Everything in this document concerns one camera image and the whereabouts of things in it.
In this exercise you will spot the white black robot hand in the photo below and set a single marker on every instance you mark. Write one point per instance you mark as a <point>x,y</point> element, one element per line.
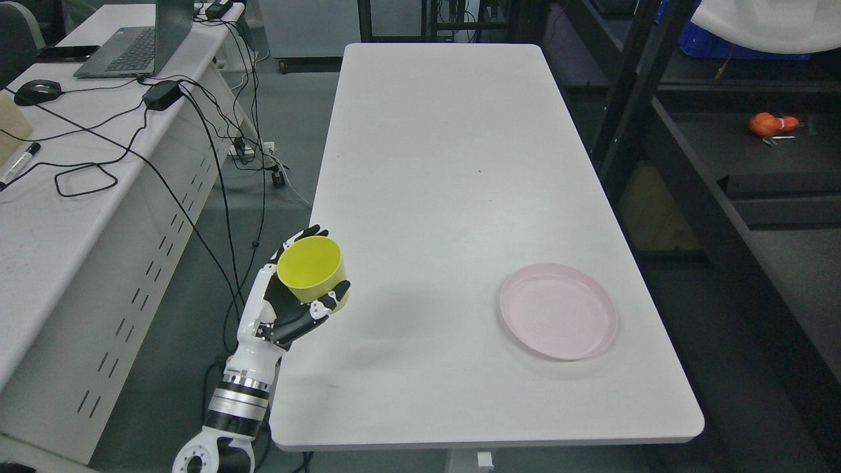
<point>274,318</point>

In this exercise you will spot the yellow plastic cup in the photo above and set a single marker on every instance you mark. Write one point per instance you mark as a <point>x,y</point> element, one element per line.
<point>311,268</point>

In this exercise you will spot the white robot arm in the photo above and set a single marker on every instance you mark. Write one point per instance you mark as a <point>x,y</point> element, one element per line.
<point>234,417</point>

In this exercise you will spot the black metal shelf rack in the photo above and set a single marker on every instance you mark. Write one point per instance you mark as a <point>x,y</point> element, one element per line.
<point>737,236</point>

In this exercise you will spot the white power strip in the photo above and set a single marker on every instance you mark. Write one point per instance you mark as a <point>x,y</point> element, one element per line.
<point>246,152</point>

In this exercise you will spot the white folding table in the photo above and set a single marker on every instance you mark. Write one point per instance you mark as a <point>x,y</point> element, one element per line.
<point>447,168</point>

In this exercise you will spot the white side desk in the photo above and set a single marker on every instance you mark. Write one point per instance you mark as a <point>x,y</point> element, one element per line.
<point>90,240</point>

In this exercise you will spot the black power adapter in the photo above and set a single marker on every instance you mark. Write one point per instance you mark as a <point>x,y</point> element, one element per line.
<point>218,9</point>
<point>162,95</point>

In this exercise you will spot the pink plastic plate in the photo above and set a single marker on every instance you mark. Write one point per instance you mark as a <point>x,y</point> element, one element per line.
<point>558,311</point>

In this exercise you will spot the black marker pen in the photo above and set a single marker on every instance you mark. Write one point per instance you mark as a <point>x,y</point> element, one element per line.
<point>19,164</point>

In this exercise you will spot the grey laptop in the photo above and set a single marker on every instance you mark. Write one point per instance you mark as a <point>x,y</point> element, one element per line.
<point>140,52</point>

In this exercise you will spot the black computer mouse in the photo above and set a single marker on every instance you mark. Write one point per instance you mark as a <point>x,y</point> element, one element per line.
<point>37,91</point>

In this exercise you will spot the black smartphone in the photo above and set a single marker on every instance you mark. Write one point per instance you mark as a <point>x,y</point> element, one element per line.
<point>66,54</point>

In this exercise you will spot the orange toy object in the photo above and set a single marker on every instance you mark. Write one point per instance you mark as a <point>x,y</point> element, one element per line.
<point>766,125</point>

